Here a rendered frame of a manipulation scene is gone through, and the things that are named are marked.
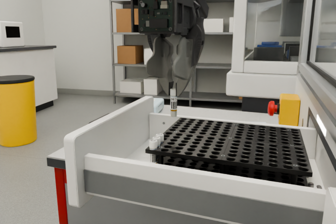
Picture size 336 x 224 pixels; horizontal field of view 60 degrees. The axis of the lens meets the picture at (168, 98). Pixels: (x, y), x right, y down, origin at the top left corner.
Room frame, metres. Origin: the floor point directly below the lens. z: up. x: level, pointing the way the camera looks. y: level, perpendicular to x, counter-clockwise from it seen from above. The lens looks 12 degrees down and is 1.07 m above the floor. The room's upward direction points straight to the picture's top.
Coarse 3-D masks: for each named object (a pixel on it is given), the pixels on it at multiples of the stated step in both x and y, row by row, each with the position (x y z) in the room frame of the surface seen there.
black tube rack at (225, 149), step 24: (192, 120) 0.56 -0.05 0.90; (168, 144) 0.42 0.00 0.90; (192, 144) 0.42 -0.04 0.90; (216, 144) 0.42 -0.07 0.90; (240, 144) 0.42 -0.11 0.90; (264, 144) 0.42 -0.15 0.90; (288, 144) 0.42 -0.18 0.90; (192, 168) 0.40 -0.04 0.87; (216, 168) 0.41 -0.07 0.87; (240, 168) 0.40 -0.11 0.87; (264, 168) 0.35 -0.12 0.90; (288, 168) 0.35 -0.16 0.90
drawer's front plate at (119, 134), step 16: (144, 96) 0.64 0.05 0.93; (112, 112) 0.50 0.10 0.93; (128, 112) 0.53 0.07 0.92; (144, 112) 0.60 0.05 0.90; (80, 128) 0.41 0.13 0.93; (96, 128) 0.43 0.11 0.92; (112, 128) 0.47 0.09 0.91; (128, 128) 0.53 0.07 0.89; (144, 128) 0.60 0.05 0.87; (64, 144) 0.38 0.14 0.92; (80, 144) 0.39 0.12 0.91; (96, 144) 0.42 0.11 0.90; (112, 144) 0.47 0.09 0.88; (128, 144) 0.52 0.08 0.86; (80, 160) 0.38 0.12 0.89; (80, 176) 0.38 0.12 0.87; (80, 192) 0.38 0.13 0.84
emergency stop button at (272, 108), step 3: (270, 102) 0.73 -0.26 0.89; (273, 102) 0.73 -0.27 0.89; (270, 105) 0.72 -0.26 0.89; (273, 105) 0.72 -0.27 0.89; (276, 105) 0.73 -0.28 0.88; (270, 108) 0.72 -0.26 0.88; (273, 108) 0.72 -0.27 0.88; (276, 108) 0.72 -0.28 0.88; (267, 111) 0.73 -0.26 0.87; (270, 111) 0.72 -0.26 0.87; (273, 111) 0.72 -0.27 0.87; (276, 111) 0.72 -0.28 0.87; (270, 114) 0.72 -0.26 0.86
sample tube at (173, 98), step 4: (172, 88) 0.46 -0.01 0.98; (172, 92) 0.46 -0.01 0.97; (172, 96) 0.46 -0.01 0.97; (176, 96) 0.46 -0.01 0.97; (172, 100) 0.46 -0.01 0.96; (176, 100) 0.46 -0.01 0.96; (172, 104) 0.46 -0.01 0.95; (176, 104) 0.46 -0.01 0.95; (172, 108) 0.46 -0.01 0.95; (176, 108) 0.46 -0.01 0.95; (172, 112) 0.46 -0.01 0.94; (176, 112) 0.46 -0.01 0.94; (172, 116) 0.46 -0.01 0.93
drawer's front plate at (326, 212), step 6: (330, 192) 0.23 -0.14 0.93; (330, 198) 0.23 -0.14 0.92; (324, 204) 0.25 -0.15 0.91; (330, 204) 0.23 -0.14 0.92; (324, 210) 0.25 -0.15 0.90; (330, 210) 0.22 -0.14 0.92; (324, 216) 0.24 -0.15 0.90; (330, 216) 0.22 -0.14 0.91; (324, 222) 0.24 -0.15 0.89; (330, 222) 0.22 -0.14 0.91
